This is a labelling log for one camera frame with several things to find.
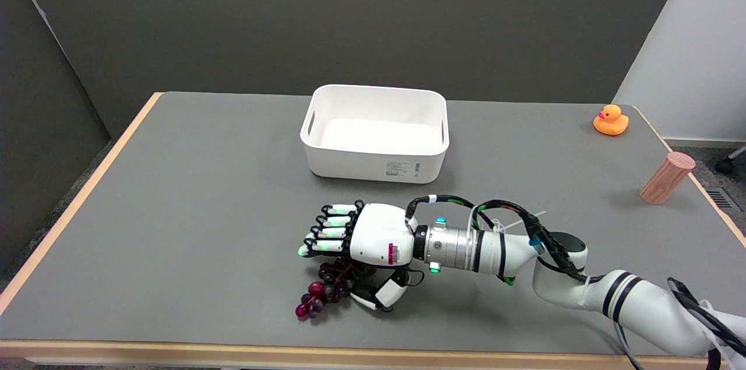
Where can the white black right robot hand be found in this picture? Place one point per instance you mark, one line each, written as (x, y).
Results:
(364, 242)

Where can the dark red grape bunch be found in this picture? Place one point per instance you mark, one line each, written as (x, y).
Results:
(326, 285)

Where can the white plastic storage bin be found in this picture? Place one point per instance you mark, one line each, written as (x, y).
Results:
(376, 134)

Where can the yellow rubber duck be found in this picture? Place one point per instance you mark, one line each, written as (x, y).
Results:
(611, 120)

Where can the wooden cylinder block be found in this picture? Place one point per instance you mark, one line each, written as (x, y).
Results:
(667, 178)

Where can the black chair caster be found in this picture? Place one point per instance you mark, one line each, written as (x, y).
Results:
(731, 161)

